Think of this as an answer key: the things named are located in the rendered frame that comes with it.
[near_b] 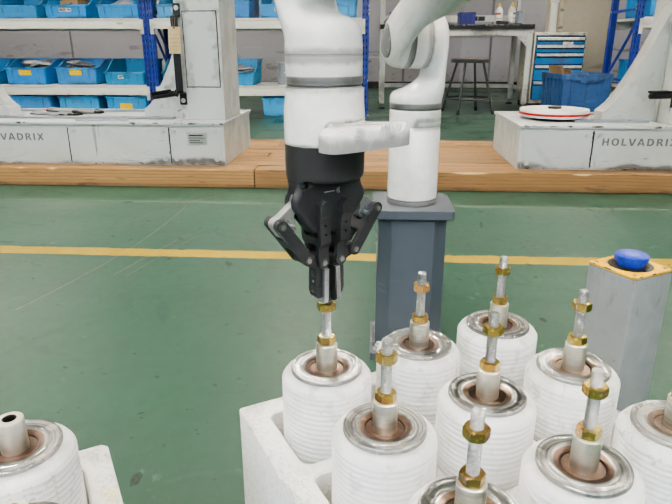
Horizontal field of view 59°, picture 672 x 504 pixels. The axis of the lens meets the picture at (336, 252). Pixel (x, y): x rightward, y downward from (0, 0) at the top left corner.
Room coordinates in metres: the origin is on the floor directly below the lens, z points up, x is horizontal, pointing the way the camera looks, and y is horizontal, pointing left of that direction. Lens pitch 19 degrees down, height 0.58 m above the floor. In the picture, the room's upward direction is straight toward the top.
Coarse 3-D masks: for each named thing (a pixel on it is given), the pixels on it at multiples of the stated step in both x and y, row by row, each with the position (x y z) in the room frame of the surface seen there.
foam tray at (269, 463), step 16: (272, 400) 0.61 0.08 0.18; (240, 416) 0.59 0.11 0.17; (256, 416) 0.58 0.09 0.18; (272, 416) 0.58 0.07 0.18; (256, 432) 0.55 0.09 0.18; (272, 432) 0.55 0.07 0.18; (256, 448) 0.54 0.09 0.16; (272, 448) 0.52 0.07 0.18; (288, 448) 0.52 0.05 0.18; (256, 464) 0.54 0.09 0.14; (272, 464) 0.50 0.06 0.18; (288, 464) 0.50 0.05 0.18; (304, 464) 0.50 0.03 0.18; (320, 464) 0.50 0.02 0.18; (256, 480) 0.55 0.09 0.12; (272, 480) 0.50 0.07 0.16; (288, 480) 0.47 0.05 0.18; (304, 480) 0.47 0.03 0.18; (320, 480) 0.48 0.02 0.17; (256, 496) 0.55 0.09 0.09; (272, 496) 0.50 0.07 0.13; (288, 496) 0.46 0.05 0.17; (304, 496) 0.45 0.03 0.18; (320, 496) 0.45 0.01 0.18; (512, 496) 0.45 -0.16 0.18
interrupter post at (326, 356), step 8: (336, 344) 0.56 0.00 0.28; (320, 352) 0.55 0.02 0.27; (328, 352) 0.55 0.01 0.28; (336, 352) 0.56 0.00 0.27; (320, 360) 0.55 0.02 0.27; (328, 360) 0.55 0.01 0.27; (336, 360) 0.56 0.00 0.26; (320, 368) 0.55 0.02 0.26; (328, 368) 0.55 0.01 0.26; (336, 368) 0.56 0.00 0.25
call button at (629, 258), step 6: (618, 252) 0.71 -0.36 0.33; (624, 252) 0.71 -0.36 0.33; (630, 252) 0.71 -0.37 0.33; (636, 252) 0.71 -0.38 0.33; (642, 252) 0.71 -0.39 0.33; (618, 258) 0.70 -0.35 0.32; (624, 258) 0.70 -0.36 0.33; (630, 258) 0.69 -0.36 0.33; (636, 258) 0.69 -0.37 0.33; (642, 258) 0.69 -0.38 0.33; (648, 258) 0.69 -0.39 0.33; (618, 264) 0.71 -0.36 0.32; (624, 264) 0.70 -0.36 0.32; (630, 264) 0.69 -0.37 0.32; (636, 264) 0.69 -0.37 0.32; (642, 264) 0.69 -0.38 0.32
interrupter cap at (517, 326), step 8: (480, 312) 0.70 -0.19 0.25; (488, 312) 0.70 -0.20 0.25; (472, 320) 0.67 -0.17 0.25; (480, 320) 0.67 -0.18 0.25; (488, 320) 0.68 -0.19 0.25; (512, 320) 0.67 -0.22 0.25; (520, 320) 0.67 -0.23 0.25; (472, 328) 0.65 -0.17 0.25; (480, 328) 0.65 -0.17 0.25; (504, 328) 0.66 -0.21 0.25; (512, 328) 0.65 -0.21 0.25; (520, 328) 0.65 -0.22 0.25; (528, 328) 0.65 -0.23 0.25; (504, 336) 0.63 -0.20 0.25; (512, 336) 0.63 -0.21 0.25; (520, 336) 0.63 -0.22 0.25
